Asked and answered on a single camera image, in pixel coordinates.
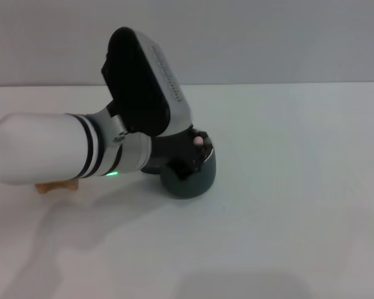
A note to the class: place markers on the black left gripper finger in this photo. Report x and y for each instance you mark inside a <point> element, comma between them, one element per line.
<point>204,155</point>
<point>182,169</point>

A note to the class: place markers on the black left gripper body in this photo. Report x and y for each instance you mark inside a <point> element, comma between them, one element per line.
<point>171,148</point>

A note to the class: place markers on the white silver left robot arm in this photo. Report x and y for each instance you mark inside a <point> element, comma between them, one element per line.
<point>50,146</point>

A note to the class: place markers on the dark grey ceramic coffee cup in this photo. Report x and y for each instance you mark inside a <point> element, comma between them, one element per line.
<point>193,187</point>

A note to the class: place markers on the light wooden spoon rest block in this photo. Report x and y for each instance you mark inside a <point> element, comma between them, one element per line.
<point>57,187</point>

